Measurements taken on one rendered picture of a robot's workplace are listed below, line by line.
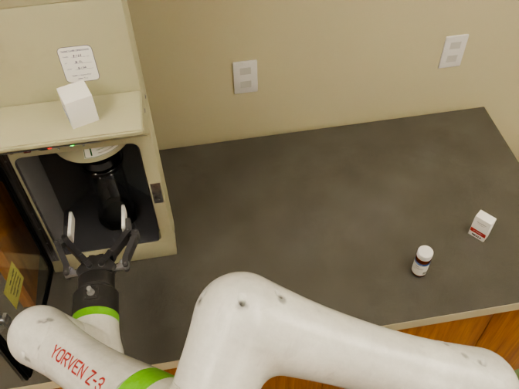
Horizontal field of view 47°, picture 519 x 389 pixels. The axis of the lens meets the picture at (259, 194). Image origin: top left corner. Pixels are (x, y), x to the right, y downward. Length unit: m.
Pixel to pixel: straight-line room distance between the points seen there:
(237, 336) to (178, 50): 1.07
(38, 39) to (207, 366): 0.65
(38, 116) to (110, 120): 0.14
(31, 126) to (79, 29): 0.20
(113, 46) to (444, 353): 0.75
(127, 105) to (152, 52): 0.53
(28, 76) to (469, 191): 1.22
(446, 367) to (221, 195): 0.98
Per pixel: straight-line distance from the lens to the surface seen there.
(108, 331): 1.19
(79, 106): 1.10
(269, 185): 1.73
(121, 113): 1.14
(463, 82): 2.02
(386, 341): 0.85
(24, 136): 1.15
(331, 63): 1.78
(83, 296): 1.24
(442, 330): 1.71
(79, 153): 1.33
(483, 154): 1.92
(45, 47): 1.13
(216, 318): 0.73
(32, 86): 1.19
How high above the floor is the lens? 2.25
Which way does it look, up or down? 50 degrees down
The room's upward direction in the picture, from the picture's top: 1 degrees counter-clockwise
